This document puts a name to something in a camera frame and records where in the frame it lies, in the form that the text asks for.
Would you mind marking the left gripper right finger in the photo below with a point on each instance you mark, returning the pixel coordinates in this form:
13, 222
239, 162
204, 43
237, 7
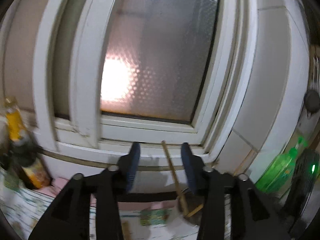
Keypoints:
252, 214

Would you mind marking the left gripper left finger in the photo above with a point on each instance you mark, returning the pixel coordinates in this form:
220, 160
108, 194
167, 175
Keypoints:
67, 217

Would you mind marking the bamboo chopstick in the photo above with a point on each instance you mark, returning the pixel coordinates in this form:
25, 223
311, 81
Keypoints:
174, 176
196, 210

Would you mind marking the pink cloth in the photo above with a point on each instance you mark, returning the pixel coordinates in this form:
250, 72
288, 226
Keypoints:
104, 194

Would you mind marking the cat pattern table cloth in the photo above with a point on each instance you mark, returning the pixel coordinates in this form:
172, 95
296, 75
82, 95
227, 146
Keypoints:
156, 220

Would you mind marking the green dish soap bottle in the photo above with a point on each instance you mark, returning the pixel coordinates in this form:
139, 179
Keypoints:
280, 169

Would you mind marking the yellow label sauce bottle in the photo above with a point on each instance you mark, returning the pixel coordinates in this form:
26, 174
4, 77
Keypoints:
26, 162

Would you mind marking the white steel utensil cup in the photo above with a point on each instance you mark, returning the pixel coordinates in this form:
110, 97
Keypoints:
185, 223

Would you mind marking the round mesh strainer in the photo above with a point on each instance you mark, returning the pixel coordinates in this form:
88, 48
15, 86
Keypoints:
312, 101

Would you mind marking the white frame frosted window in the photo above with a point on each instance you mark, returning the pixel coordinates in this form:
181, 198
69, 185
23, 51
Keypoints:
93, 76

